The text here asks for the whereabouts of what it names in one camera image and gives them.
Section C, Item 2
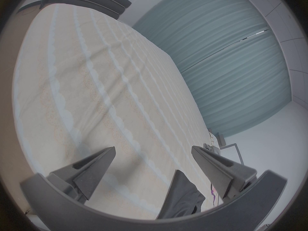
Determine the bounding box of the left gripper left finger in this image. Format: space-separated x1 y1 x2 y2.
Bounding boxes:
47 146 116 203

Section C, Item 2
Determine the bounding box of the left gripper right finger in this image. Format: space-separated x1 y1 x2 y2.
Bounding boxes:
191 146 257 200

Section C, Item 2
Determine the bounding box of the black T-shirt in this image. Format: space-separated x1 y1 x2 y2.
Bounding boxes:
156 170 206 219

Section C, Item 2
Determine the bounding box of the bed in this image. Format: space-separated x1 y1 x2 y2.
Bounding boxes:
12 3 244 219

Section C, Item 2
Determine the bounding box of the grey garment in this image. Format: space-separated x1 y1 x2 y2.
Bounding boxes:
203 143 220 156

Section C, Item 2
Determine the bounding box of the grey bedside table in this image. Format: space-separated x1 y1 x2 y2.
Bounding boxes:
208 128 227 149

